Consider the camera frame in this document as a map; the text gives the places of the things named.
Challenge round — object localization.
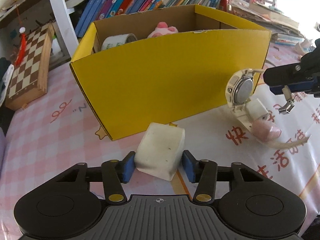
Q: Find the pink checkered table mat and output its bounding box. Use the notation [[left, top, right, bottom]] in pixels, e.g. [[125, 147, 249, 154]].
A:
[[0, 42, 320, 240]]

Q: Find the clear packing tape roll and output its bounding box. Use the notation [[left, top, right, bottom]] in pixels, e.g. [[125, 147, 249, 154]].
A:
[[101, 34, 137, 50]]

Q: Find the white foam block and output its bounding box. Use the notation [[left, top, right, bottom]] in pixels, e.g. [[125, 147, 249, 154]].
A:
[[135, 122, 185, 181]]

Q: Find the stack of papers and books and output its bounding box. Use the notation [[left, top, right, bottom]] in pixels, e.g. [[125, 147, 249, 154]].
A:
[[228, 0, 305, 46]]

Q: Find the small white charger plug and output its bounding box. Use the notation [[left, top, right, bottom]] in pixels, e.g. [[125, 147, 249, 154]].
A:
[[246, 99, 268, 121]]

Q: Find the white wristwatch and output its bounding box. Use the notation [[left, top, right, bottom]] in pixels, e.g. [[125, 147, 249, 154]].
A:
[[225, 68, 309, 150]]

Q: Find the wooden chess board box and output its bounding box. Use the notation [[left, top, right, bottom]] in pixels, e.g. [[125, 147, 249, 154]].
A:
[[5, 23, 54, 111]]

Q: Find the yellow cardboard box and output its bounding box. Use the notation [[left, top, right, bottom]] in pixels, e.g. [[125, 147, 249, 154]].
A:
[[69, 4, 273, 141]]

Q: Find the pink plush paw toy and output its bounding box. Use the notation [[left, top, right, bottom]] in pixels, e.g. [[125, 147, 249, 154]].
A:
[[148, 22, 178, 38]]

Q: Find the pink eraser pack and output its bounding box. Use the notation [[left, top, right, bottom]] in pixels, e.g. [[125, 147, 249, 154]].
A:
[[252, 119, 281, 142]]

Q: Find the red tassel charm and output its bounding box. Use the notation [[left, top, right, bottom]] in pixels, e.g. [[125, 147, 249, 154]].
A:
[[14, 6, 27, 68]]

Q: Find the pile of clothes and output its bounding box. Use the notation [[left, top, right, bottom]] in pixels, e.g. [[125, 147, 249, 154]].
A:
[[0, 57, 14, 106]]

